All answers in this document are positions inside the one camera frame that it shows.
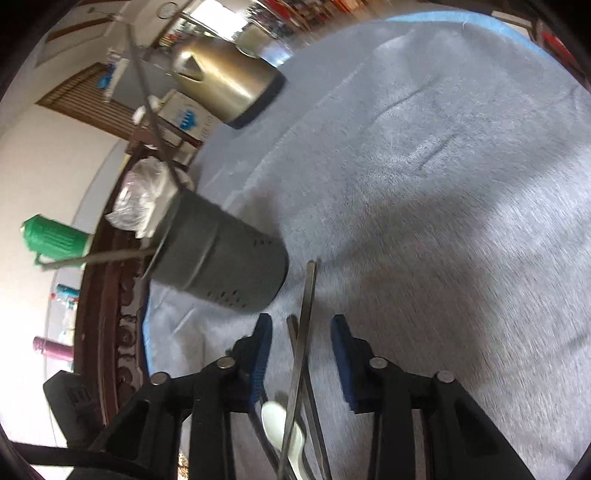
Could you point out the metal chopstick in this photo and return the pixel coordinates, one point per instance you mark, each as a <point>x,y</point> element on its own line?
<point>318,438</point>
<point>101,257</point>
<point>302,350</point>
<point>154,124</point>

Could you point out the brown slatted door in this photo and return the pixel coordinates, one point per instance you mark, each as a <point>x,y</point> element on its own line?
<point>78,99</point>

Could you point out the green thermos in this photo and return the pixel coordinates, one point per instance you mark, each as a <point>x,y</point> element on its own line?
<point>55,240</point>

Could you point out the blue bottle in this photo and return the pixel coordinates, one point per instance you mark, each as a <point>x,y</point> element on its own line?
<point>67,293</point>

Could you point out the white spoon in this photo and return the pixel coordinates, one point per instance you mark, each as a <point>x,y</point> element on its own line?
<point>277,424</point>

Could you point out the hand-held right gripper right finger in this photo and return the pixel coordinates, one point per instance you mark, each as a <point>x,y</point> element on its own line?
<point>345,369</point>

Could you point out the grey refrigerator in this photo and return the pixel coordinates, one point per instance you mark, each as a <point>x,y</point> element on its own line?
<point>129,87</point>

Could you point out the round wall clock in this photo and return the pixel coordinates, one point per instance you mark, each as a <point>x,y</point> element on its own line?
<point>165,9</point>

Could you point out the stainless steel electric kettle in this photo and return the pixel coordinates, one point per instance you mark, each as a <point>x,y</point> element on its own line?
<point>231,78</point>

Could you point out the blue tablecloth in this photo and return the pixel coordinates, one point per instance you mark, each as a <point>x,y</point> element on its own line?
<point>443,19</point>

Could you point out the grey perforated utensil holder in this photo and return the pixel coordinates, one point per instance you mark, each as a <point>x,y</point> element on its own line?
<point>221,254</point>

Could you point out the plastic-covered white bowl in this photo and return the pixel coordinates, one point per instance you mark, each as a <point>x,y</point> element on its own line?
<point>138,198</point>

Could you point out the carved wooden sideboard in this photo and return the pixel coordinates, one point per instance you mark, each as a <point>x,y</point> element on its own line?
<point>101,295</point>

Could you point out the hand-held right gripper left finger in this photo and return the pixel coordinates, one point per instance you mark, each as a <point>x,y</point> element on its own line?
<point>257,364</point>

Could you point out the pink bottle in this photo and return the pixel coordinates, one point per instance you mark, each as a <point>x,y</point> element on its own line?
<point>51,348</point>

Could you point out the grey cloth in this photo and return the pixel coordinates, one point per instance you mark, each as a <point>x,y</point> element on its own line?
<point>415,207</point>

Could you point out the blue and white cardboard box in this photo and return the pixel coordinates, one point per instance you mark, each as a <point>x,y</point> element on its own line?
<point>184,115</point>

